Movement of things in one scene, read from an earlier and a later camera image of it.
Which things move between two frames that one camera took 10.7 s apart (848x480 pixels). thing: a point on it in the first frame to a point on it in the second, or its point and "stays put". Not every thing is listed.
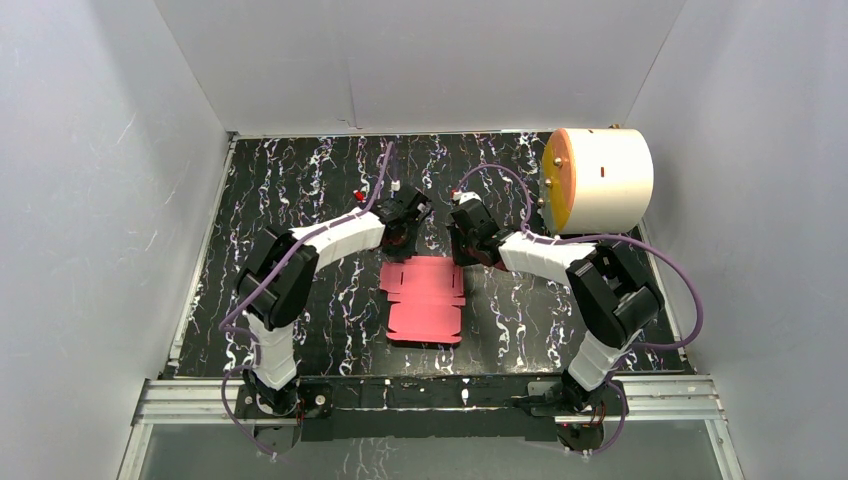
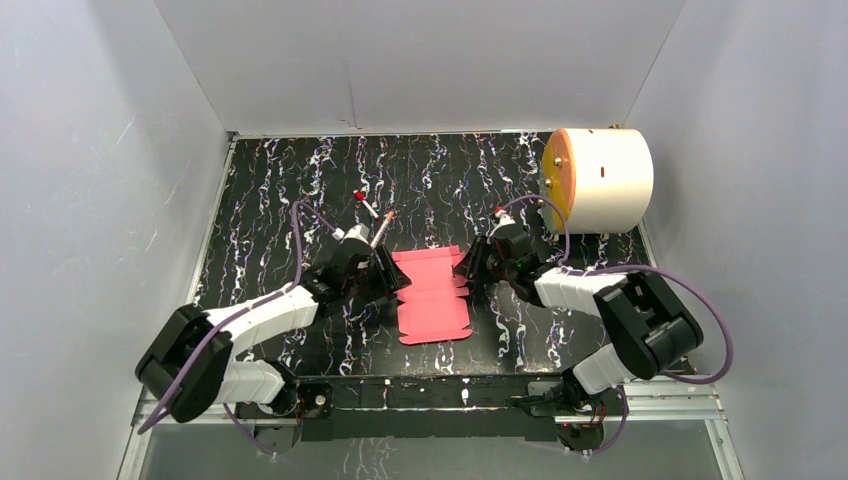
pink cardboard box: x=425 y=293 stays put
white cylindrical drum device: x=596 y=181 stays put
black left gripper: x=400 y=235 to x=374 y=270
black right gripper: x=459 y=259 to x=471 y=265
